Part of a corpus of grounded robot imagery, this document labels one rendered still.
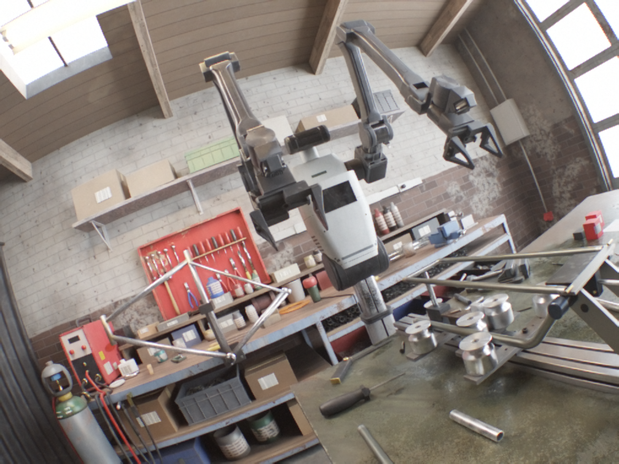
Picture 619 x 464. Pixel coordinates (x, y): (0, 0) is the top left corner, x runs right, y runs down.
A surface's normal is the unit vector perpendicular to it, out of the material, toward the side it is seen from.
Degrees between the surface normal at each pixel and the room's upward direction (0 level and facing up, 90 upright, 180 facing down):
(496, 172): 90
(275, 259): 90
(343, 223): 90
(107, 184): 93
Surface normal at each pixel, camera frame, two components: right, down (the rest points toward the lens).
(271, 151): -0.07, -0.53
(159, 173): 0.17, -0.09
